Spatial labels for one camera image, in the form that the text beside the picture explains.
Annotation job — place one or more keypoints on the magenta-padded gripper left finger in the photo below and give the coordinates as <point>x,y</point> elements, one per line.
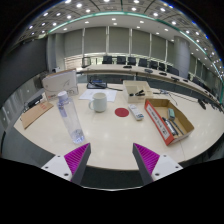
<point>78,158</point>

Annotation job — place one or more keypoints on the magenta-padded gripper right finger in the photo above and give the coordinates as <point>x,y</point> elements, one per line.
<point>146,158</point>

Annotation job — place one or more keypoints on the clear plastic water bottle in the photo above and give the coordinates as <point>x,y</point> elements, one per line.
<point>70,120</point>

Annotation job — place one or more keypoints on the black marker pen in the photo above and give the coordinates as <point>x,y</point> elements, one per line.
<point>170,126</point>

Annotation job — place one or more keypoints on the thin dark pen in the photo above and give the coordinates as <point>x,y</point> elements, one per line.
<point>177,127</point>

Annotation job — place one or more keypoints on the small teal item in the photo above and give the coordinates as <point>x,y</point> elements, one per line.
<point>171,114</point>

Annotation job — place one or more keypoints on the flat round red coaster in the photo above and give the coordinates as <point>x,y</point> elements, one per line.
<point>122,112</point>

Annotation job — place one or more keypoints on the open red-sided cardboard box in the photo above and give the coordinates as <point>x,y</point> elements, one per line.
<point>163,104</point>

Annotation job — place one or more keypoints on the white ceramic mug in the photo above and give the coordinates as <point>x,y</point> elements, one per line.
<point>100,102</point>

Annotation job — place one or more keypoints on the flat brown cardboard piece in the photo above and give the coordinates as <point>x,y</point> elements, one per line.
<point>35,114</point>

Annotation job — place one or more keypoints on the black hand tool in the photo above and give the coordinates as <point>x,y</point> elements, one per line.
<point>138,93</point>

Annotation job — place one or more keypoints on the white paper sheet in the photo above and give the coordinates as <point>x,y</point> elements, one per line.
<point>111,95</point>

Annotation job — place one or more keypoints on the black flat desk device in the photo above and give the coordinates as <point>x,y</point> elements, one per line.
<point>34,101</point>

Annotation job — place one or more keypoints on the cream divided organizer box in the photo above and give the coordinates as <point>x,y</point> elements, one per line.
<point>133,85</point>

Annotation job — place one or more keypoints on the white printed cardboard box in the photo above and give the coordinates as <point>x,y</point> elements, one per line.
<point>60,85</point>

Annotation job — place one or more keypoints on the black device with blue screen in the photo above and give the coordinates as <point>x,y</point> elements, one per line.
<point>96,84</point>

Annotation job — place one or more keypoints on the black oblong desk item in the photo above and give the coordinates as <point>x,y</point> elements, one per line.
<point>202,104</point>

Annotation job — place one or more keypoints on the row of black desk microphones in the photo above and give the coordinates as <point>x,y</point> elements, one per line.
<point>148,70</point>

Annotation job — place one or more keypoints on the long curved conference desk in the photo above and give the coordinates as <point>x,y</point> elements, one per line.
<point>110,69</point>

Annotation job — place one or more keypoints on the row of black office chairs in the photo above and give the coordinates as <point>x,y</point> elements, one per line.
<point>120,60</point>

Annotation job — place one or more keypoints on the group of round ceiling lights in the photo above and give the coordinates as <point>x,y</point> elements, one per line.
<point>134,9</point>

